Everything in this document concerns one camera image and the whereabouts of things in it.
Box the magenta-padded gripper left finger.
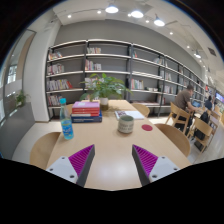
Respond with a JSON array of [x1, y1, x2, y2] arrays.
[[45, 143, 96, 188]]

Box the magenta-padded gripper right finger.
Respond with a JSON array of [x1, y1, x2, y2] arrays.
[[131, 143, 181, 187]]

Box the clear blue-capped drink bottle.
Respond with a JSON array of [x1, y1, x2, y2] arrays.
[[59, 97, 75, 141]]

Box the rounded light wood chair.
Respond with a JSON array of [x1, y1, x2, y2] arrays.
[[65, 103, 75, 116], [29, 131, 63, 170], [131, 102, 151, 118], [154, 123, 192, 158]]

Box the flat round red coaster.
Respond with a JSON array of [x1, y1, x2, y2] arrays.
[[141, 123, 154, 132]]

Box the dark blue thick book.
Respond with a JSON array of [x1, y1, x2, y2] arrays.
[[70, 112, 103, 124]]

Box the beige patterned ceramic mug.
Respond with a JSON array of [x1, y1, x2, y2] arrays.
[[117, 114, 135, 135]]

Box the black backpack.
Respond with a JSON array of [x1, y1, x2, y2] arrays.
[[194, 111, 210, 142]]

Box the slatted wooden chairs group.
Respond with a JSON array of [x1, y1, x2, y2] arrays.
[[164, 101, 224, 154]]

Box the red book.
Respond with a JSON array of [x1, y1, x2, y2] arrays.
[[71, 108, 101, 114], [71, 111, 101, 118]]

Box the open white magazine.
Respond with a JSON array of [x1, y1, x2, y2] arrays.
[[114, 109, 146, 121]]

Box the pink book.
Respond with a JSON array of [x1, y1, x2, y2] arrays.
[[71, 100, 101, 111]]

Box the person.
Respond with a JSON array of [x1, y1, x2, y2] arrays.
[[173, 84, 202, 133], [204, 95, 215, 112]]

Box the small leafy floor plant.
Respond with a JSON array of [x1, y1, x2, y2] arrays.
[[14, 89, 30, 108]]

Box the green potted plant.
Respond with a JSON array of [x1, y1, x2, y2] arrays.
[[79, 72, 133, 112]]

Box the grey bookshelf unit with books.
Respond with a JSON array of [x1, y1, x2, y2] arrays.
[[44, 38, 208, 119]]

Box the round ceiling lights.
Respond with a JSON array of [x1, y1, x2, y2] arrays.
[[66, 3, 204, 60]]

